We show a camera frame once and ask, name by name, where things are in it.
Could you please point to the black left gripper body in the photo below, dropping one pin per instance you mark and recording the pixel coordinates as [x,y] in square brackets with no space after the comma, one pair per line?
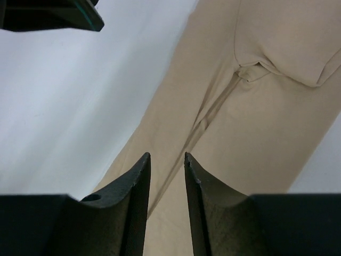
[36,15]

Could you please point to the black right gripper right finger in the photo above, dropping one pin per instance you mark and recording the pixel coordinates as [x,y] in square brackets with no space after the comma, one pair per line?
[224,221]

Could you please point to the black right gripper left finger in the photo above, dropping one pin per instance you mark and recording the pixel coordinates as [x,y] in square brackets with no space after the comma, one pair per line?
[110,221]

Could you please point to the beige t shirt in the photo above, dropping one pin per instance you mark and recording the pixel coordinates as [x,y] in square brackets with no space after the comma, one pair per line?
[252,88]

